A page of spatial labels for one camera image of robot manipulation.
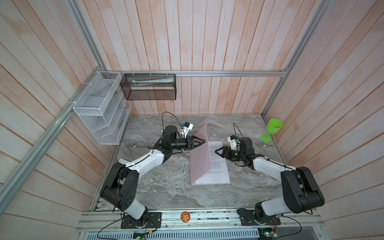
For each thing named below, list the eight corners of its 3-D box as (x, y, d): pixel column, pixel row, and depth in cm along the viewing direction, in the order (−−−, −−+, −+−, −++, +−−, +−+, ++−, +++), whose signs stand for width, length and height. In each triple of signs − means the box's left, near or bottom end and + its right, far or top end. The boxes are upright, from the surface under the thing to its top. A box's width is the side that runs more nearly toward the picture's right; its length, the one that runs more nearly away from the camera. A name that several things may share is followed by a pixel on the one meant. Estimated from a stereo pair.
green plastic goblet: (259, 140, 107) (268, 125, 95) (263, 131, 113) (273, 116, 100) (269, 144, 105) (280, 130, 92) (273, 135, 110) (284, 121, 97)
